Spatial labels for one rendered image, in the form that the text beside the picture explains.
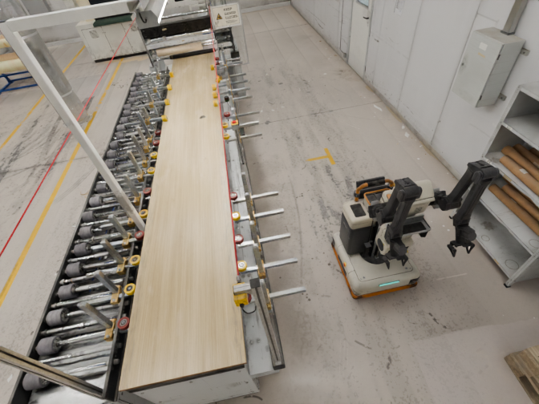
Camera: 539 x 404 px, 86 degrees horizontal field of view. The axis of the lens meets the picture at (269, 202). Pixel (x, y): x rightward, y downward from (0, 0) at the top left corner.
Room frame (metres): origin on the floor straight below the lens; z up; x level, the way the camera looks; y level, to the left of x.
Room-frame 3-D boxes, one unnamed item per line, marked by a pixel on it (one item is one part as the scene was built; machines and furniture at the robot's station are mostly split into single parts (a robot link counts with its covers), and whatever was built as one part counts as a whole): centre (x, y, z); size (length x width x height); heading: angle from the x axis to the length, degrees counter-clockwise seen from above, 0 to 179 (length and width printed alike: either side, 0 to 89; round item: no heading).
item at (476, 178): (1.05, -1.16, 1.41); 0.11 x 0.06 x 0.43; 94
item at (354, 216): (1.58, -0.92, 0.59); 0.55 x 0.34 x 0.83; 94
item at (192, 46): (5.71, 0.95, 1.05); 1.43 x 0.12 x 0.12; 93
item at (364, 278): (1.49, -0.92, 0.16); 0.67 x 0.64 x 0.25; 4
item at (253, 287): (0.58, 0.14, 1.20); 0.15 x 0.12 x 1.00; 3
